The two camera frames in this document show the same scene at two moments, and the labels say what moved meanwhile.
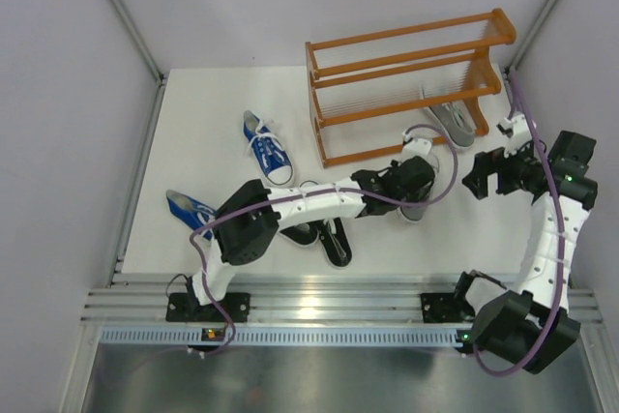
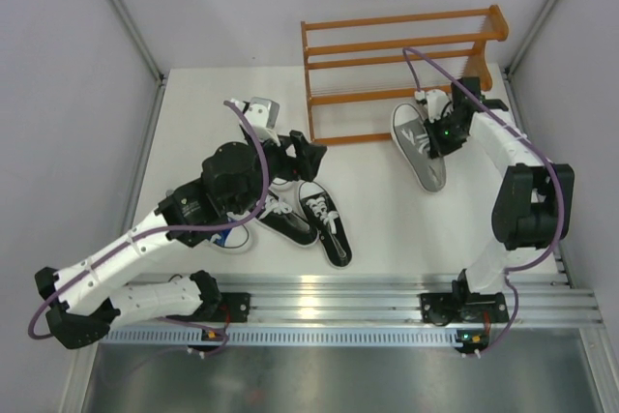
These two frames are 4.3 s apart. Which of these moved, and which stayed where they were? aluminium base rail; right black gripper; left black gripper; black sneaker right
Moved: left black gripper; right black gripper
Stayed: aluminium base rail; black sneaker right
